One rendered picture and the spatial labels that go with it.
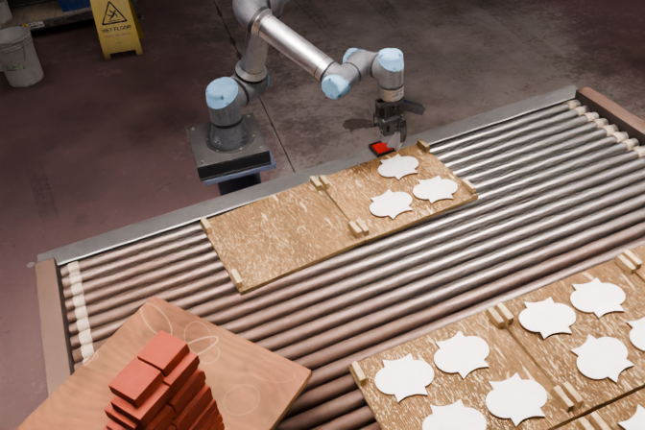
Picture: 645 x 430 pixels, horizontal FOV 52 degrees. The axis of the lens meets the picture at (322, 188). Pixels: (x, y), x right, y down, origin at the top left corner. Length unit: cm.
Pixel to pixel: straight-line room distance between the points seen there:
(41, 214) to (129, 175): 54
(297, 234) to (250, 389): 63
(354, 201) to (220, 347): 74
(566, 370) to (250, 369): 76
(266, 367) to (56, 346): 62
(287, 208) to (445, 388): 81
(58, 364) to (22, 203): 240
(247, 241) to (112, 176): 221
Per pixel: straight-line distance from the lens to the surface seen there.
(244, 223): 211
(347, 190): 218
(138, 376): 127
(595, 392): 172
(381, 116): 211
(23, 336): 340
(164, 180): 399
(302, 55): 200
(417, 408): 163
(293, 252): 198
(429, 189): 216
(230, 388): 157
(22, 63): 541
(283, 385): 155
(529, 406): 165
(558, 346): 178
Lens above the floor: 231
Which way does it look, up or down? 38 degrees down
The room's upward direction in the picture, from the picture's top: 6 degrees counter-clockwise
